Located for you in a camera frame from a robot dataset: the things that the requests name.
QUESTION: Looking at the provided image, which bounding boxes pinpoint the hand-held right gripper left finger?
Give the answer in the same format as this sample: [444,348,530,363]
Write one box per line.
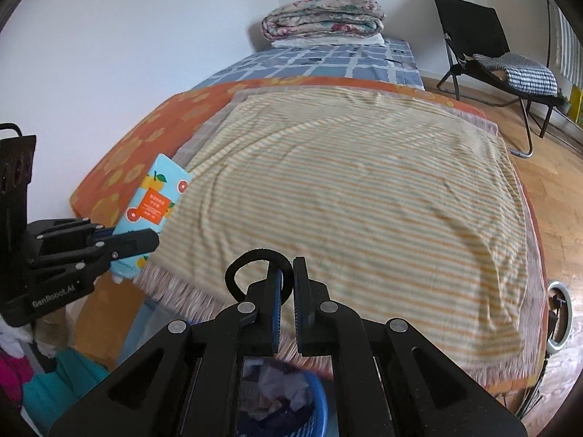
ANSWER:
[48,257,285,437]

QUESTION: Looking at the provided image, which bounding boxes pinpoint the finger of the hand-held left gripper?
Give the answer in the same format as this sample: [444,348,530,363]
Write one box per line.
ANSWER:
[28,229,161,282]
[38,217,113,252]

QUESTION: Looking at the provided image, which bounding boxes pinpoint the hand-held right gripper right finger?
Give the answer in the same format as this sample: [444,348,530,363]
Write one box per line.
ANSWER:
[293,256,528,437]

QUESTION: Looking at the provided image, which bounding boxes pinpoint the light blue tissue packet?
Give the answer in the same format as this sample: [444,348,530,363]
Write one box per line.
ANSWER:
[109,154,195,283]

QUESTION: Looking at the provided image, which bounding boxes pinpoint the black hair band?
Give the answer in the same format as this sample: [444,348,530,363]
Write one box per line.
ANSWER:
[224,248,293,307]

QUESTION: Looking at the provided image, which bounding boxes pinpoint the blue plastic basket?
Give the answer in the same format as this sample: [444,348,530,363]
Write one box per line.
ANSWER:
[237,359,329,437]

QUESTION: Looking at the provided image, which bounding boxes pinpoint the person's left hand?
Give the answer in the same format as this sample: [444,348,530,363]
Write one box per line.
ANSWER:
[34,308,69,357]

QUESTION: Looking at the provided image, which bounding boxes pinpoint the pink cloth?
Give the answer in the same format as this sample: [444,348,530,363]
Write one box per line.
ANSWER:
[0,354,24,413]

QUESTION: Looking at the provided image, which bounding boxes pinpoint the teal cloth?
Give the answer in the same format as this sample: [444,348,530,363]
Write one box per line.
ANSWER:
[22,347,111,437]

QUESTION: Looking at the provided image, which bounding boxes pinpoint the black tripod legs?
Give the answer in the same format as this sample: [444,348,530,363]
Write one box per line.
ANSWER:
[518,359,548,420]

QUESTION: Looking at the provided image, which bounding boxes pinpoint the blue checked bed sheet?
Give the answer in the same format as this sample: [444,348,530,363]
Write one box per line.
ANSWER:
[193,38,425,92]

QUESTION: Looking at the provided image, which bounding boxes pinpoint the white pillow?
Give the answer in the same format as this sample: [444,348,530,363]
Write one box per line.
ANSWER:
[272,33,386,49]

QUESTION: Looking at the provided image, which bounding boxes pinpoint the folded floral quilt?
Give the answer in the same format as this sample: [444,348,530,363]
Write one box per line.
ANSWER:
[261,0,386,42]

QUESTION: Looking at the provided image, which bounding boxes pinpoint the checked cushion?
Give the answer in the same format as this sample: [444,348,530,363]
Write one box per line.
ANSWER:
[473,52,559,97]

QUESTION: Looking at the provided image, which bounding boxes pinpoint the black folding chair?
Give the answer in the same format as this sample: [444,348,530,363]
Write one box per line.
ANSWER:
[431,0,566,158]

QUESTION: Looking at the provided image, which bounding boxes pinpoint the black drying rack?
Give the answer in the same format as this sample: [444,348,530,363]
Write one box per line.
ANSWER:
[544,0,583,146]

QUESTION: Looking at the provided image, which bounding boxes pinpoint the green striped towel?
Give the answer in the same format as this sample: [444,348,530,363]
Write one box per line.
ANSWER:
[556,4,583,83]

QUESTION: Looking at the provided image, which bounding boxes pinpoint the white ring light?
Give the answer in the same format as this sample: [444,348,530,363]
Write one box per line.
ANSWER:
[544,280,571,357]

